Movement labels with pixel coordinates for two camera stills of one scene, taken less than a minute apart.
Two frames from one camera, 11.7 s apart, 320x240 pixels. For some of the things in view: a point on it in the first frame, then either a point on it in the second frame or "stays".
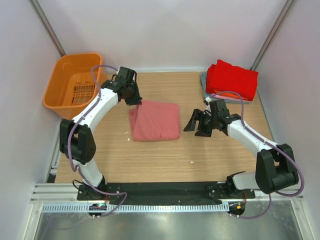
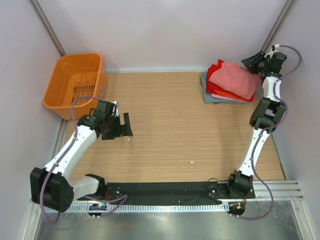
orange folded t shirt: [218, 92] stays
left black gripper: [136, 100] -> [122, 130]
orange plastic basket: [70, 88] stays
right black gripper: [197, 115] -> [251, 62]
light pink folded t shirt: [227, 98] stays
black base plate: [160, 191] stays
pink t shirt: [155, 121] -> [237, 79]
